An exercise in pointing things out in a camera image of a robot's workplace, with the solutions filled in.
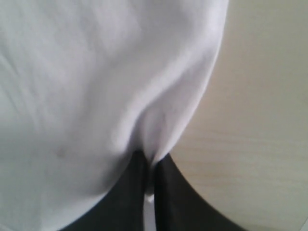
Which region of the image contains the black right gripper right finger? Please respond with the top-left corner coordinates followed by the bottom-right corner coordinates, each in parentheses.
top-left (154, 154), bottom-right (243, 231)

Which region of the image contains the white t-shirt red lettering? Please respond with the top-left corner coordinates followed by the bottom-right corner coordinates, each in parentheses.
top-left (0, 0), bottom-right (229, 231)

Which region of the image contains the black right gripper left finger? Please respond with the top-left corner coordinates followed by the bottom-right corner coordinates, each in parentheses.
top-left (63, 151), bottom-right (148, 231)

